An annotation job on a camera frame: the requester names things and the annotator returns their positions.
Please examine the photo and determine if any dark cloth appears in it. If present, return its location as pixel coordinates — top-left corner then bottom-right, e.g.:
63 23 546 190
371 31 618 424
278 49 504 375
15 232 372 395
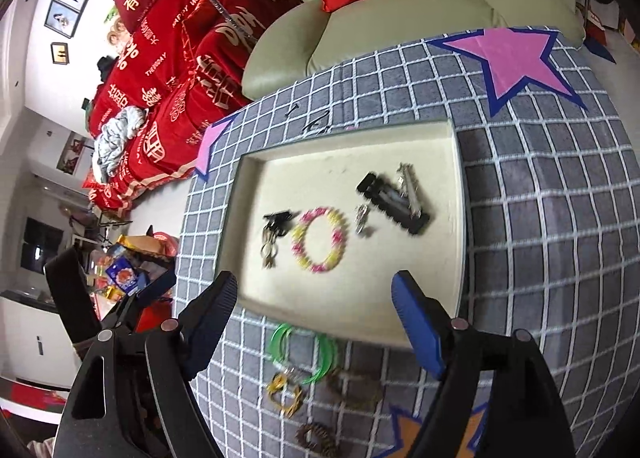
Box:
96 55 118 83

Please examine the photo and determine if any grey checked tablecloth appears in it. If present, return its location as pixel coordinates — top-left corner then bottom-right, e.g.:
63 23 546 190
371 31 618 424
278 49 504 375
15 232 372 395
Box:
177 26 640 458

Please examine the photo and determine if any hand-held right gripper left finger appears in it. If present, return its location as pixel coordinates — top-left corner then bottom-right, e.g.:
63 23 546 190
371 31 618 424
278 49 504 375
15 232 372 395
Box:
54 270 238 458

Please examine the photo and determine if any large black hair clip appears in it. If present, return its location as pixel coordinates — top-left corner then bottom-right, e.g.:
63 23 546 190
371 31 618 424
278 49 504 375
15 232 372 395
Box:
356 172 433 236

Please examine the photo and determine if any beige hair clip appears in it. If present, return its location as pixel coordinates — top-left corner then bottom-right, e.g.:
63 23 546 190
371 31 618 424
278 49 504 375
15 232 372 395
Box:
260 230 281 269

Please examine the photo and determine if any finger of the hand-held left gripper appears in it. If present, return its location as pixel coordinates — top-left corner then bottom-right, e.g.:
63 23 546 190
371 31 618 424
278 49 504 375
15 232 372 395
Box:
44 248 103 346
107 272 178 333

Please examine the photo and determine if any black framed picture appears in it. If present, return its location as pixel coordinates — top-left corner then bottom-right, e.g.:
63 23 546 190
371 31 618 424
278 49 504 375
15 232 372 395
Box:
44 0 97 36

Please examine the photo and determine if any cartoon wall poster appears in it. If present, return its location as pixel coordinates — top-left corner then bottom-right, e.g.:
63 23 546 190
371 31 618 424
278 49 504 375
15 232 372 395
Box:
102 8 133 46

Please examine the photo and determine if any green bangle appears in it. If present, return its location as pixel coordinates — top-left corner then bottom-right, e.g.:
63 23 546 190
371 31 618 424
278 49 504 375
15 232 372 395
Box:
267 323 341 384

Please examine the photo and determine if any blue snack box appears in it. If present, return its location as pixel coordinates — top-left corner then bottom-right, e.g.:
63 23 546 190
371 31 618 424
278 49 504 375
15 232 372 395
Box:
105 258 151 295

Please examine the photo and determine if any grey crumpled cloth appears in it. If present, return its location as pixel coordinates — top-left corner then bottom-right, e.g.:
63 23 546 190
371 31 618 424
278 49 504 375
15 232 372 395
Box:
94 106 148 183

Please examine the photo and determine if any yellow hair tie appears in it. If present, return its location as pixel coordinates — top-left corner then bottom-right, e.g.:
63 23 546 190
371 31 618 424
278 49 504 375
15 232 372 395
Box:
267 370 306 416

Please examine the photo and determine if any green leather armchair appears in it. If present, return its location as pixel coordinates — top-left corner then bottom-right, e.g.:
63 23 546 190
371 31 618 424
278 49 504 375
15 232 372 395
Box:
242 0 586 101

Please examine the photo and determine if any red printed sofa cover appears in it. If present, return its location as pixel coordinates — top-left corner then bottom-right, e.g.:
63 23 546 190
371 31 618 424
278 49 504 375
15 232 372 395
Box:
82 0 303 211

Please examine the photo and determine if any brown spiral hair tie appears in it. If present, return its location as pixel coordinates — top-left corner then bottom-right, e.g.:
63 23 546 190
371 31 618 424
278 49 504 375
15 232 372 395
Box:
296 422 343 456

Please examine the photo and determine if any framed wall picture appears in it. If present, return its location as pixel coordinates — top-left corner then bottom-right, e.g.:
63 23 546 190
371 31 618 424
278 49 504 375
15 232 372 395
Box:
57 133 93 176

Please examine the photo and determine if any white cabinet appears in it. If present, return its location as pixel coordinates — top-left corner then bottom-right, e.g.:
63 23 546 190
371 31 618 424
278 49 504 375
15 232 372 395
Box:
0 290 76 389

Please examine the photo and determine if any black television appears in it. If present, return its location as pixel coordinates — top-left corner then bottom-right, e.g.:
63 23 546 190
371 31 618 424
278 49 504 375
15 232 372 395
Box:
20 218 66 273

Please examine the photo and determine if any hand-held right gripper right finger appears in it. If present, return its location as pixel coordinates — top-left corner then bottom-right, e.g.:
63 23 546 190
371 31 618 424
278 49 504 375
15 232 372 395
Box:
391 270 571 458

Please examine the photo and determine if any cream shallow tray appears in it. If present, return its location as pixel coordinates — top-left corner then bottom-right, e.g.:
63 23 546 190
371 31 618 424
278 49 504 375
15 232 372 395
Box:
216 120 467 351

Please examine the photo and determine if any pink yellow bead bracelet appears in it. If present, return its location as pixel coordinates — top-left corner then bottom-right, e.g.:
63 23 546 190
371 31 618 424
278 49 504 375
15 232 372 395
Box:
291 207 348 273

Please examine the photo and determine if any small black claw clip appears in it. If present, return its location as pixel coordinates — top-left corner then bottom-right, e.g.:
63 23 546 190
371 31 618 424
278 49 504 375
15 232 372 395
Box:
263 210 297 239

